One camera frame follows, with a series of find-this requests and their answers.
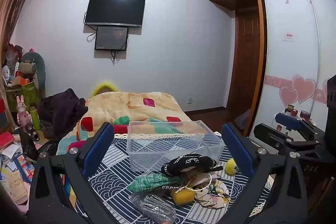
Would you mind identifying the small yellow plush ball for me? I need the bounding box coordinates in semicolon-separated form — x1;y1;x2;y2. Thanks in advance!
224;158;238;175

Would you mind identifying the white sliding wardrobe door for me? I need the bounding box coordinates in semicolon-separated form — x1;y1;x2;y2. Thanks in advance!
259;0;336;141

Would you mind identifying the wall-mounted black television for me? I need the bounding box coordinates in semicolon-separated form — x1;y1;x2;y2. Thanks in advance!
84;0;146;28

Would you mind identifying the black white patterned cloth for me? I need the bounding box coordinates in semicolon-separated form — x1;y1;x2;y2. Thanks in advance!
161;154;217;177

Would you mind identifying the small wall-mounted monitor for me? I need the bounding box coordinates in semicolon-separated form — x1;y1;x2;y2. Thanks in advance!
94;26;129;51

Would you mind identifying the clear plastic bag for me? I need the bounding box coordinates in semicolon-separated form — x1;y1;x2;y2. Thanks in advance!
129;194;176;224

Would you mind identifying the floral fabric pouch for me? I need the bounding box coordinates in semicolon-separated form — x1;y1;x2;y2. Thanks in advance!
194;173;232;210

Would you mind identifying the large pink heart sticker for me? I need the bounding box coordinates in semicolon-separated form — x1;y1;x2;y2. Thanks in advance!
292;75;317;105

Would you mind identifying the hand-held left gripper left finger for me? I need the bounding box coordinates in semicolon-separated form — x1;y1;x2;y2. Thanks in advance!
28;122;116;224

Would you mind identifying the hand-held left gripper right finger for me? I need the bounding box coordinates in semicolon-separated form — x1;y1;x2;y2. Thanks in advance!
221;122;311;224

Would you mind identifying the pink bunny figure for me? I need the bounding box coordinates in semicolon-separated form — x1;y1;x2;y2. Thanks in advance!
16;96;30;127

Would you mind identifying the grey green plush toy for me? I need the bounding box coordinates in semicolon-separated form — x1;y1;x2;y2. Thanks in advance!
21;51;47;91

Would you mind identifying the small red jar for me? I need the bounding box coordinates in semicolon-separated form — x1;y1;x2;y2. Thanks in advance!
286;104;299;116

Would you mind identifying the green bottle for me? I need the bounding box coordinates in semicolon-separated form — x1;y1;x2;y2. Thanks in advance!
30;106;41;131

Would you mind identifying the navy patterned bed sheet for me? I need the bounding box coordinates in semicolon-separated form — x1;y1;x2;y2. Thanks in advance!
75;132;273;224

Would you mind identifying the brown wooden door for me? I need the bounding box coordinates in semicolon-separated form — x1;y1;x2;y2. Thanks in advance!
226;8;263;112

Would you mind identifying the green striped cloth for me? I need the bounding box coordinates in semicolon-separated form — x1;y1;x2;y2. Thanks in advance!
128;174;182;194

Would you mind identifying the pile of papers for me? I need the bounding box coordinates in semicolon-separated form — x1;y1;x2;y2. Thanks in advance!
0;145;36;210

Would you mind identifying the yellow printed blanket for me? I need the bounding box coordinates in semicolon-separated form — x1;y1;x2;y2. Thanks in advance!
56;91;206;161

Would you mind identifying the yellow pillow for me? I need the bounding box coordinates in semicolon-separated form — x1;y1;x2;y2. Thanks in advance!
90;79;120;97

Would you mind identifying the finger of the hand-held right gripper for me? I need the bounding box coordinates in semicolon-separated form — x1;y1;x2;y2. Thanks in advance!
253;123;326;159
274;112;326;141

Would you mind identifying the medium pink heart sticker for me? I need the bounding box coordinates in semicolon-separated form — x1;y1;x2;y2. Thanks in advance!
279;86;300;108

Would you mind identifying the brown curtain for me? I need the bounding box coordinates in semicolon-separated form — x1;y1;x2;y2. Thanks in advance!
0;0;40;63

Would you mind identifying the clear plastic storage box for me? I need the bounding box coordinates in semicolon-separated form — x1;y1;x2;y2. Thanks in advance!
127;120;226;171

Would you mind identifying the pile of dark clothes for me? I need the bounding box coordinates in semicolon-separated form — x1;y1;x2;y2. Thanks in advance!
38;88;89;139

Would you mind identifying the red book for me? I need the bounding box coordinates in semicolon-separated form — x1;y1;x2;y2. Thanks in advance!
0;132;15;151

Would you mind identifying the green cardboard box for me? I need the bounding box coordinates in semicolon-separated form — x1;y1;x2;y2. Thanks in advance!
6;82;40;115

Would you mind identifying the black bag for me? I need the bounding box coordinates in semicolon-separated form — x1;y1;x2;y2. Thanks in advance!
19;130;40;162

